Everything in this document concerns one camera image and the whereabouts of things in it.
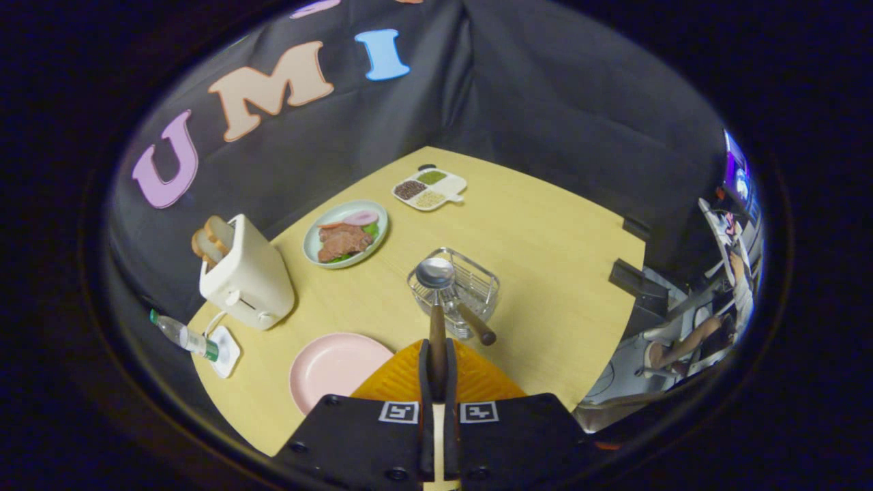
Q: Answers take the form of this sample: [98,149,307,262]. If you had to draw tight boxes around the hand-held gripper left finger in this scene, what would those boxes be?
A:
[273,339,437,491]

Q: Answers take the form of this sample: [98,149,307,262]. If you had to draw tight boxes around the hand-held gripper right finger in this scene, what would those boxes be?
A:
[443,338,601,491]

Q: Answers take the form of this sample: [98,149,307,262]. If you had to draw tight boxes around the spoon with wooden handle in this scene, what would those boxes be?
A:
[415,257,456,403]

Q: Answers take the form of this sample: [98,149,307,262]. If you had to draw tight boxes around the fork with wooden handle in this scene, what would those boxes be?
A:
[447,286,497,346]

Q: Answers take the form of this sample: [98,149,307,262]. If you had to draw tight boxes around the pink round plate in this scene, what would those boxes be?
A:
[289,332,396,417]

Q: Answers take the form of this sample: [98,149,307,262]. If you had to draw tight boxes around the brown meat slices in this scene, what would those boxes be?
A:
[317,224,374,264]

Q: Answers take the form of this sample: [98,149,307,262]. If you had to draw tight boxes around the pale green plate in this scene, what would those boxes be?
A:
[303,199,389,269]

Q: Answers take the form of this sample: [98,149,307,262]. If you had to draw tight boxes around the white divided grain dish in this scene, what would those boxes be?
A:
[391,168,469,212]

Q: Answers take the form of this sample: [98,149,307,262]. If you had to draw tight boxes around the white square coaster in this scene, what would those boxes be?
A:
[208,325,241,379]

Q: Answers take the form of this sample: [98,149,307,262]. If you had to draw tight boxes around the cream white toaster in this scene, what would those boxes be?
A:
[199,213,296,331]

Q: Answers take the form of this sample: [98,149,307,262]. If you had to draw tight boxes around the clear plastic water bottle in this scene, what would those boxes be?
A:
[149,309,220,363]

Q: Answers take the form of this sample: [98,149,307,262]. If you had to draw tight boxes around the toast bread slice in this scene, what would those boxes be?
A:
[191,228,222,267]
[204,215,236,256]

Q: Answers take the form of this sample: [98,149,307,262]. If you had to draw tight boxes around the black backdrop cloth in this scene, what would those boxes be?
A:
[106,0,727,328]

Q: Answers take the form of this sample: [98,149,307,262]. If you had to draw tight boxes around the lit computer screen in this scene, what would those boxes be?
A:
[723,130,755,205]

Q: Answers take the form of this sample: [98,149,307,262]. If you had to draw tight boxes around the metal wire cutlery basket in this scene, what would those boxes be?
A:
[407,247,501,340]

